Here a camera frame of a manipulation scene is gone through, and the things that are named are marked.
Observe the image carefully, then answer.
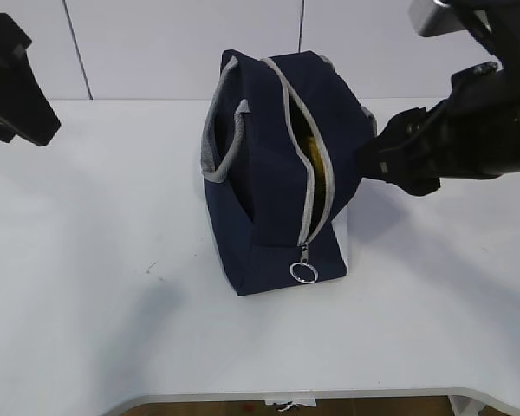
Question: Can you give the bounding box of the white tape under table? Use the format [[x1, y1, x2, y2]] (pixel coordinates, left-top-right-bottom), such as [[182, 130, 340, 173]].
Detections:
[[263, 393, 317, 413]]

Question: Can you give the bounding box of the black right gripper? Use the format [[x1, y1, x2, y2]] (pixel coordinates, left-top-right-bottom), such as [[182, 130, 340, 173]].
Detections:
[[357, 61, 520, 197]]

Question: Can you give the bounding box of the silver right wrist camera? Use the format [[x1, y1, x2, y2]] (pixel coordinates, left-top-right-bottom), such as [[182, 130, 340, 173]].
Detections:
[[408, 0, 492, 37]]

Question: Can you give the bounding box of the white table leg frame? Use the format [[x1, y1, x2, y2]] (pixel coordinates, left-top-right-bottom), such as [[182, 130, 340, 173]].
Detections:
[[448, 395, 486, 416]]

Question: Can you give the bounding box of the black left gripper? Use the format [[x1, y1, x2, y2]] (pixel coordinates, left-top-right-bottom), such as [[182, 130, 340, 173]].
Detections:
[[0, 12, 62, 146]]

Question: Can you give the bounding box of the navy and white lunch bag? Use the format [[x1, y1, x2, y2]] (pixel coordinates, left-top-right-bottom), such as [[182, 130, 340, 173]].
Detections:
[[200, 49, 362, 296]]

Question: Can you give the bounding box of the yellow banana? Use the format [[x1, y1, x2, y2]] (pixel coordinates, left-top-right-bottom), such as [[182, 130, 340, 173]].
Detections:
[[300, 133, 326, 183]]

